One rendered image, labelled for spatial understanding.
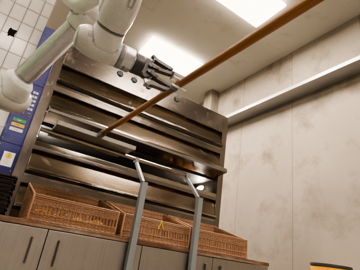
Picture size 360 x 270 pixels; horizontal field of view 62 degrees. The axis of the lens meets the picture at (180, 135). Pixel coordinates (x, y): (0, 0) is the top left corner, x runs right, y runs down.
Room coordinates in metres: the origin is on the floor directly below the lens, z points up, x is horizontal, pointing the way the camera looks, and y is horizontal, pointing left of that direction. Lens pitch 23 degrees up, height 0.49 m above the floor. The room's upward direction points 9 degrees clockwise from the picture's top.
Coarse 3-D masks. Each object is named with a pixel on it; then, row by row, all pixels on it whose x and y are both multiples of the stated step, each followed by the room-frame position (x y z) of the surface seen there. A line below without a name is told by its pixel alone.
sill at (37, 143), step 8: (40, 144) 2.21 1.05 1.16; (48, 144) 2.23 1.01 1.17; (64, 152) 2.30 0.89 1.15; (72, 152) 2.33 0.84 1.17; (88, 160) 2.40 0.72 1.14; (96, 160) 2.43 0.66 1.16; (120, 168) 2.54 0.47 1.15; (128, 168) 2.58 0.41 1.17; (144, 176) 2.66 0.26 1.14; (152, 176) 2.70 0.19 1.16; (176, 184) 2.84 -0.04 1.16; (200, 192) 2.98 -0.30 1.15; (208, 192) 3.03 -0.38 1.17
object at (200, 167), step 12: (48, 120) 2.21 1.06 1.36; (60, 120) 2.19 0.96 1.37; (72, 120) 2.17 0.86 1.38; (84, 120) 2.20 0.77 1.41; (96, 132) 2.34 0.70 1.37; (132, 144) 2.50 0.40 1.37; (144, 144) 2.48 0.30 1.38; (156, 156) 2.71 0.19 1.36; (168, 156) 2.69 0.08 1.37; (180, 156) 2.66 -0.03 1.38; (192, 168) 2.92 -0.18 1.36; (204, 168) 2.89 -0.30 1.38; (216, 168) 2.88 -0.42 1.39
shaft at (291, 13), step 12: (312, 0) 0.50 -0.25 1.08; (324, 0) 0.49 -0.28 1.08; (288, 12) 0.55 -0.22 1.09; (300, 12) 0.54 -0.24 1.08; (264, 24) 0.62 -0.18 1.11; (276, 24) 0.59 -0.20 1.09; (252, 36) 0.66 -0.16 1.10; (264, 36) 0.64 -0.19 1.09; (228, 48) 0.74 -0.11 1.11; (240, 48) 0.71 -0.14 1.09; (216, 60) 0.79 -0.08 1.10; (192, 72) 0.91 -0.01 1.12; (204, 72) 0.87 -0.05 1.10; (180, 84) 0.99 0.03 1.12; (156, 96) 1.15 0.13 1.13; (144, 108) 1.27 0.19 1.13; (120, 120) 1.52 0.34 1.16; (108, 132) 1.75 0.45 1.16
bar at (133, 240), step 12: (48, 132) 1.88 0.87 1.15; (84, 144) 2.01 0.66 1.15; (132, 156) 2.19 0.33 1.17; (168, 168) 2.35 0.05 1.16; (144, 180) 2.06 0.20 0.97; (144, 192) 2.02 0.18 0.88; (132, 228) 2.02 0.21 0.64; (192, 228) 2.28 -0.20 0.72; (132, 240) 2.01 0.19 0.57; (192, 240) 2.26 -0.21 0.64; (132, 252) 2.02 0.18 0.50; (192, 252) 2.25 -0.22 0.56; (132, 264) 2.02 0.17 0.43; (192, 264) 2.25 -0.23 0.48
